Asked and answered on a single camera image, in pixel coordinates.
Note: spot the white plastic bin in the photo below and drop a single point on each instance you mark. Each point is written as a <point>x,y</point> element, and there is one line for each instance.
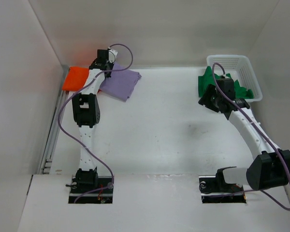
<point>240,68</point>

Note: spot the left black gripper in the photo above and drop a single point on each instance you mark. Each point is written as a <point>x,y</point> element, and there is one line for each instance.
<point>111,65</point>

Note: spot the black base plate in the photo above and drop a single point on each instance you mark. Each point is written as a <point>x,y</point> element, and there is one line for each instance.
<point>213,191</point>
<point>103,196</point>

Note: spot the lavender t-shirt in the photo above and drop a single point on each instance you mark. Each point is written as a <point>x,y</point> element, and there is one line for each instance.
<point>121,84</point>

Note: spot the aluminium rail left edge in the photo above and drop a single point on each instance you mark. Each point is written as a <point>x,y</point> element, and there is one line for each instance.
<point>47,155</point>

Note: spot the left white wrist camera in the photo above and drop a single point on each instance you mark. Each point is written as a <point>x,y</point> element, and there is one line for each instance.
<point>112,55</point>

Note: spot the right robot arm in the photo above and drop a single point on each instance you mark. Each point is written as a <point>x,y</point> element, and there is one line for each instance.
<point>267,170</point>

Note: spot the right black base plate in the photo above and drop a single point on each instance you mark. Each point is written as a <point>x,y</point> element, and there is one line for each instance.
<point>213,191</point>

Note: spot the orange t-shirt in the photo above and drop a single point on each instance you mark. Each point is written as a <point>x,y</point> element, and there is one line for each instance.
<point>79,77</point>

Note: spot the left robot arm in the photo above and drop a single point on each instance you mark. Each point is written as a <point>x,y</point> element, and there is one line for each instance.
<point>86,114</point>

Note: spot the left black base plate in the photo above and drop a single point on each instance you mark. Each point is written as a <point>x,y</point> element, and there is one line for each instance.
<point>103,196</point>

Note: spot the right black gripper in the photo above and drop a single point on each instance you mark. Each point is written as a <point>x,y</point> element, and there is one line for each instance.
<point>205,100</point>

